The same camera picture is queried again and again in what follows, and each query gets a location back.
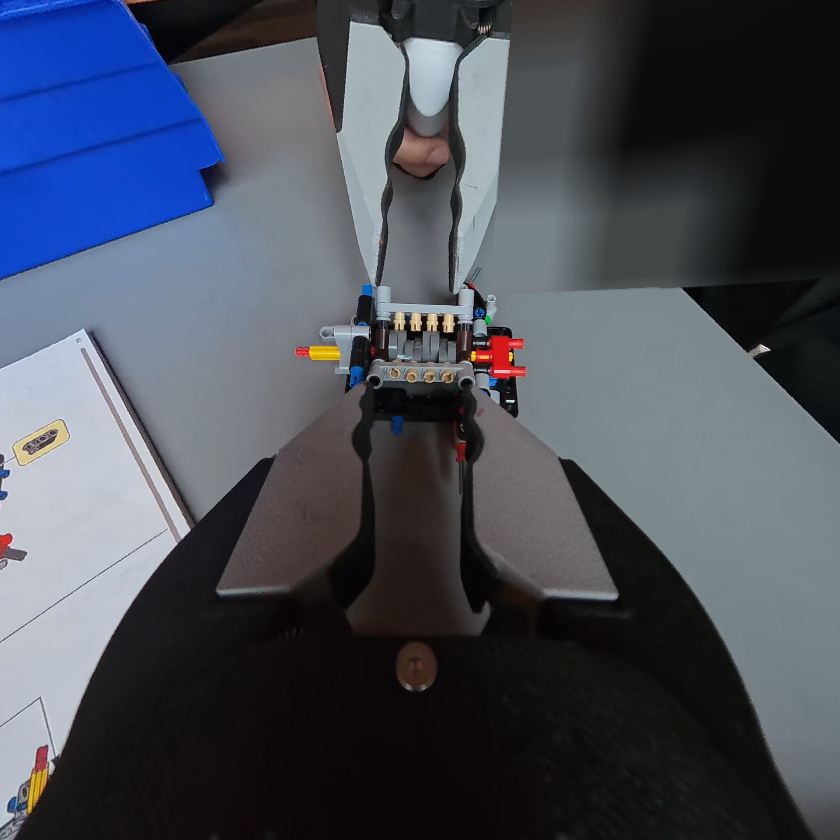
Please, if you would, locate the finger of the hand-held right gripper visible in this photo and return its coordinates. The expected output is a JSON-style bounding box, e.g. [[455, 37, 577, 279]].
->
[[448, 34, 511, 294], [336, 18, 411, 287]]

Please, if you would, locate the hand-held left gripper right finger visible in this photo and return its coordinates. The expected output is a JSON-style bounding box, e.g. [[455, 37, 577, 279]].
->
[[459, 384, 620, 611]]

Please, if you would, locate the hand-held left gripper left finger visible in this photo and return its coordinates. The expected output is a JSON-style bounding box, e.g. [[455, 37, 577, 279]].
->
[[215, 382, 378, 608]]

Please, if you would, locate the multicoloured lego engine assembly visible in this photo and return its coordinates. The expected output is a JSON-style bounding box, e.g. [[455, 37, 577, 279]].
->
[[295, 282, 527, 437]]

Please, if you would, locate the lego instruction booklet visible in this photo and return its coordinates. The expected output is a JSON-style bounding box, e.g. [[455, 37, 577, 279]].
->
[[0, 328, 196, 840]]

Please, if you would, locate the person's right hand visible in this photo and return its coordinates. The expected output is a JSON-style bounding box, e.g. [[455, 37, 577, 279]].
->
[[394, 125, 454, 178]]

